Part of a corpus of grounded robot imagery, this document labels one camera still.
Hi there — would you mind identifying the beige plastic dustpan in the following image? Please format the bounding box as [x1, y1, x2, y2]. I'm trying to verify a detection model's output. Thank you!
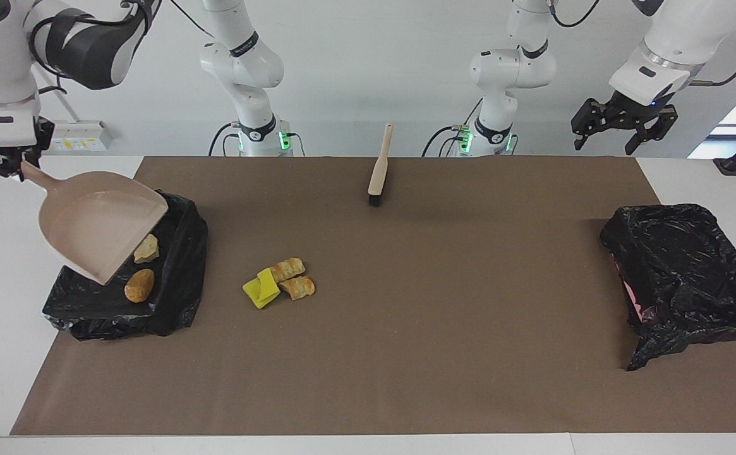
[20, 161, 169, 286]

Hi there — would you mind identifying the black bagged bin showing pink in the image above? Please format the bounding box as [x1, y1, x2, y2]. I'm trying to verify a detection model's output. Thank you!
[600, 203, 736, 372]

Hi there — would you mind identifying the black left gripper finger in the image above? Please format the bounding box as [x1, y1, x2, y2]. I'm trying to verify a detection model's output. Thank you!
[625, 109, 678, 156]
[571, 99, 608, 151]

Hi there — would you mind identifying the white wall cable duct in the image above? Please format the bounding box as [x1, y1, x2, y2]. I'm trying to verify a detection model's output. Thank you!
[34, 63, 82, 122]

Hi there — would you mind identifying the black bagged bin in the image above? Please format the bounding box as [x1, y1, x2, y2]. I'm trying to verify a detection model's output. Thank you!
[42, 190, 209, 341]

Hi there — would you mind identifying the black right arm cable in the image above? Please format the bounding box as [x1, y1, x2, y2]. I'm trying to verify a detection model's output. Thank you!
[27, 0, 210, 95]

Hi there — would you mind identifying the striped orange croissant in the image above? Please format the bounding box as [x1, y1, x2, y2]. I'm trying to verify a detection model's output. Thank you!
[279, 277, 316, 301]
[270, 257, 306, 283]

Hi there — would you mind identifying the yellow sponge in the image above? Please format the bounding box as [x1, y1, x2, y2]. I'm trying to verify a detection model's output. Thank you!
[242, 267, 281, 310]

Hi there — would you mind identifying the brown paper table mat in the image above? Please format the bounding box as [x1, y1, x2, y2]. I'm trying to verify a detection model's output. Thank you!
[11, 156, 736, 435]

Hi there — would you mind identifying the black right base cable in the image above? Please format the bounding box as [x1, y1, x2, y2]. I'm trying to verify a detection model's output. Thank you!
[208, 122, 242, 157]

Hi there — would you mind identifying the black base cable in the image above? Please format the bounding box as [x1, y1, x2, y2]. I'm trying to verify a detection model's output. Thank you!
[208, 122, 242, 157]
[421, 123, 469, 157]

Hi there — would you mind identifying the white wall socket strip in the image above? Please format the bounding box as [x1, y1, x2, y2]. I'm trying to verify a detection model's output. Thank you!
[52, 120, 114, 152]

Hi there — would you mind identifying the black left base cable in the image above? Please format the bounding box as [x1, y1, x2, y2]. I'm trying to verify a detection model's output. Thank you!
[421, 123, 469, 157]

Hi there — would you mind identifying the beige hand brush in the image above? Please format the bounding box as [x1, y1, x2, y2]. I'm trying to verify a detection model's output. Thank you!
[368, 123, 395, 207]

